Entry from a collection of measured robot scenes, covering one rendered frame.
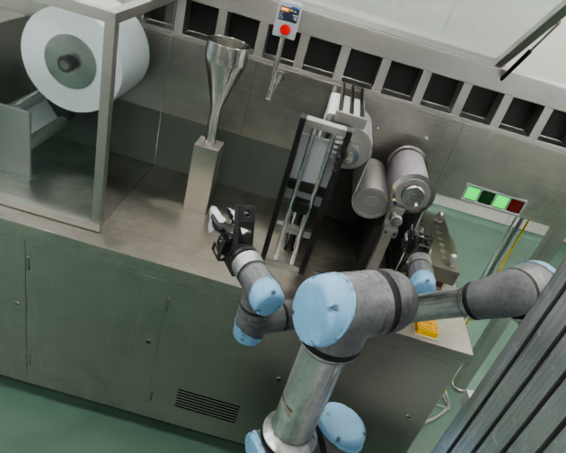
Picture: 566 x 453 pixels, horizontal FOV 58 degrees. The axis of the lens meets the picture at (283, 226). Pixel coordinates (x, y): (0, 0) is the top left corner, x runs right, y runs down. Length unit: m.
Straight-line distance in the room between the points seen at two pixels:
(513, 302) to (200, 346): 1.08
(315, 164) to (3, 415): 1.60
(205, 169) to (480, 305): 1.05
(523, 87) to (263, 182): 1.03
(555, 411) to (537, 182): 1.50
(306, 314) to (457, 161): 1.36
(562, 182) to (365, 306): 1.51
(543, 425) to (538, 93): 1.46
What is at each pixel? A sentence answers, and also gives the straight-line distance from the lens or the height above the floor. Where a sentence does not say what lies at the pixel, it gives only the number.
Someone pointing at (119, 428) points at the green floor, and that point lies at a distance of 2.37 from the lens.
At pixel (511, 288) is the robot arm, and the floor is 1.34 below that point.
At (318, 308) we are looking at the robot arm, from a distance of 0.83.
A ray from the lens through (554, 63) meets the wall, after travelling 4.59.
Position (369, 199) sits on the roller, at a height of 1.19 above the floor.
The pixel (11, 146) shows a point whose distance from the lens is 1.80.
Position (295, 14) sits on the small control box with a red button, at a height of 1.68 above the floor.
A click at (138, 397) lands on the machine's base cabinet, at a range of 2.20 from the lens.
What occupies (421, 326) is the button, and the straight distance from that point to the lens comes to 1.75.
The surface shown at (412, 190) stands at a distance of 1.74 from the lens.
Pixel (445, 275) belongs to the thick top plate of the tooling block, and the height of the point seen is 1.00.
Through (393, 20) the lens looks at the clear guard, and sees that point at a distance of 1.90.
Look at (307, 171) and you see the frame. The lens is 1.62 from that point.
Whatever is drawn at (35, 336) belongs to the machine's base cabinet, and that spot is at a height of 0.38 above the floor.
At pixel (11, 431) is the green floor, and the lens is 2.38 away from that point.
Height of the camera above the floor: 1.94
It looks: 31 degrees down
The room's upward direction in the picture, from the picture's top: 17 degrees clockwise
